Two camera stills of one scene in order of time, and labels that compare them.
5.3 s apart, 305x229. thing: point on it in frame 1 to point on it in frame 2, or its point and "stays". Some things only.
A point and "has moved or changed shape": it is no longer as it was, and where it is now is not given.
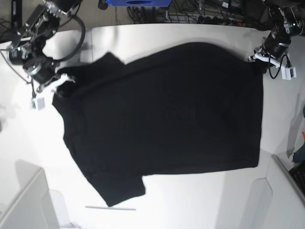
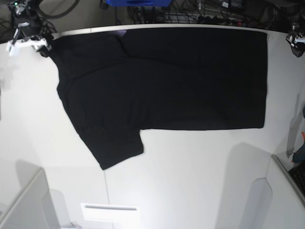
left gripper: x=42 y=70 to x=25 y=34
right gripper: x=273 y=46 to x=296 y=39
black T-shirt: x=197 y=108 has moved or changed shape
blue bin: x=139 y=3 stays
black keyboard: x=298 y=173 stays
